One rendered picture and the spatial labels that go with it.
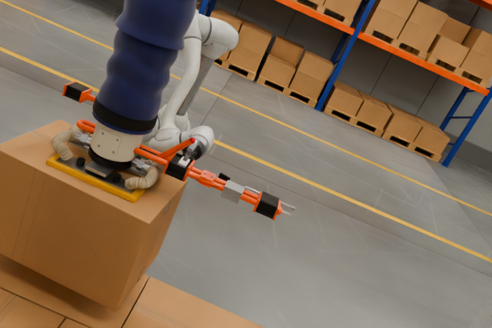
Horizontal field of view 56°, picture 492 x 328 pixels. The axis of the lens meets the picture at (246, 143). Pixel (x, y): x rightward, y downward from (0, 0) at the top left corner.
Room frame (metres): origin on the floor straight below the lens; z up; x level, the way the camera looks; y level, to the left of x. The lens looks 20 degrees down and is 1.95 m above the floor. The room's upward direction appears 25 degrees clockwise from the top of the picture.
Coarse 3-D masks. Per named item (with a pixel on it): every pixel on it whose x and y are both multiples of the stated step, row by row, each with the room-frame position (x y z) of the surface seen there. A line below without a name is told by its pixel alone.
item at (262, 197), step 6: (258, 198) 1.49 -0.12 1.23; (264, 198) 1.51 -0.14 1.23; (270, 198) 1.53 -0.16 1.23; (276, 198) 1.55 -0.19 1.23; (258, 204) 1.49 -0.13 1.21; (264, 204) 1.49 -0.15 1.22; (270, 204) 1.49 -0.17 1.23; (276, 204) 1.51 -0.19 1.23; (258, 210) 1.49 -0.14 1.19; (264, 210) 1.49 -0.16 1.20; (270, 210) 1.49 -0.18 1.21; (276, 210) 1.49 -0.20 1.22; (270, 216) 1.49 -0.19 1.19
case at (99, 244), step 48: (0, 144) 1.38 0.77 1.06; (48, 144) 1.52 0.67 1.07; (0, 192) 1.35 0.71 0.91; (48, 192) 1.34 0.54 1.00; (96, 192) 1.35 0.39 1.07; (144, 192) 1.48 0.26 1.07; (0, 240) 1.34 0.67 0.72; (48, 240) 1.33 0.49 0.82; (96, 240) 1.32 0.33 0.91; (144, 240) 1.33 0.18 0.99; (96, 288) 1.32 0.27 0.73
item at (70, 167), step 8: (48, 160) 1.39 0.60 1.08; (56, 160) 1.40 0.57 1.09; (72, 160) 1.44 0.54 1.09; (80, 160) 1.42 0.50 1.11; (56, 168) 1.39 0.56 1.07; (64, 168) 1.39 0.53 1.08; (72, 168) 1.40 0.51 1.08; (80, 168) 1.41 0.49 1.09; (80, 176) 1.39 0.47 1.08; (88, 176) 1.39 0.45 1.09; (96, 176) 1.41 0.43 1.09; (112, 176) 1.45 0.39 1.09; (120, 176) 1.43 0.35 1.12; (96, 184) 1.39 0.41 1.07; (104, 184) 1.39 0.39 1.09; (112, 184) 1.40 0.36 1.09; (120, 184) 1.42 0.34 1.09; (112, 192) 1.38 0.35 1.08; (120, 192) 1.39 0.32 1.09; (128, 192) 1.40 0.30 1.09; (136, 192) 1.43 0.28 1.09; (128, 200) 1.38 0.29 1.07; (136, 200) 1.40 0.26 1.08
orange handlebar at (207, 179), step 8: (88, 96) 1.78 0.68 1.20; (80, 120) 1.53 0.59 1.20; (80, 128) 1.50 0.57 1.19; (88, 128) 1.50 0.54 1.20; (136, 152) 1.50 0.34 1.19; (144, 152) 1.50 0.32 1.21; (160, 152) 1.55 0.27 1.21; (160, 160) 1.50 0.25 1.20; (192, 168) 1.54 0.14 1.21; (192, 176) 1.50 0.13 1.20; (200, 176) 1.50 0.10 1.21; (208, 176) 1.51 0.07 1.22; (208, 184) 1.50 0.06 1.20; (216, 184) 1.50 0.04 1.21; (224, 184) 1.54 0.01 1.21; (248, 192) 1.54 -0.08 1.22; (248, 200) 1.50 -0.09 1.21; (256, 200) 1.50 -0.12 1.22; (280, 208) 1.52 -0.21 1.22
